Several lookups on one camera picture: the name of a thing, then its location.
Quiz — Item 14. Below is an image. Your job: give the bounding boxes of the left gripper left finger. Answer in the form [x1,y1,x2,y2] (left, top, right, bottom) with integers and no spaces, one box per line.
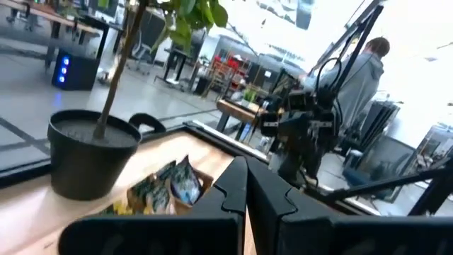
[58,155,248,255]

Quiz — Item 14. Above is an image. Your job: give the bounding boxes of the yellow lime twist tea sachet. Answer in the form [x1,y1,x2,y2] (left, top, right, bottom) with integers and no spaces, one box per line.
[102,200,134,216]

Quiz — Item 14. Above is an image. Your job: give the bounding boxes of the person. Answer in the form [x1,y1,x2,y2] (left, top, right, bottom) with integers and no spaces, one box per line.
[304,36,391,137]

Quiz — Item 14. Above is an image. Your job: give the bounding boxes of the grey metal stand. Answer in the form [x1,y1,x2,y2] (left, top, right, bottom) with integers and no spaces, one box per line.
[325,155,453,217]

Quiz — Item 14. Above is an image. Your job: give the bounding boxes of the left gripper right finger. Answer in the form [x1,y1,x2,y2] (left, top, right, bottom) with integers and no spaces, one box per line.
[246,158,453,255]

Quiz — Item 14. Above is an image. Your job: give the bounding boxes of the blue-lit computer tower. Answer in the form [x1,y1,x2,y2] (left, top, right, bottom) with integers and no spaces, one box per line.
[52,48,101,91]

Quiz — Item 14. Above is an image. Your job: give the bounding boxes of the purple blackcurrant tea sachet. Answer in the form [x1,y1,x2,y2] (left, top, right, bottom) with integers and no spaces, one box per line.
[171,155,203,206]

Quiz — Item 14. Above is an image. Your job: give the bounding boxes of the green plant in black pot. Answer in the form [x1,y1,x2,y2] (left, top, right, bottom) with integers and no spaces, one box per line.
[47,0,229,201]

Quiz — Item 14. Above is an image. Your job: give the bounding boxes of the wooden room table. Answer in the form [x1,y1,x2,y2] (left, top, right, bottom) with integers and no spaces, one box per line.
[0,0,110,70]

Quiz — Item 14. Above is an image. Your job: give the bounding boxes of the wooden three-compartment box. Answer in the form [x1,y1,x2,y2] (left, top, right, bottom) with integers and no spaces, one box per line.
[98,166,215,217]

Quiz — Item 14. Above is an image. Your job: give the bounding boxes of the black metal pole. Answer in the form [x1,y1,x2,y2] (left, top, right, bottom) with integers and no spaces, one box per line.
[310,3,386,95]

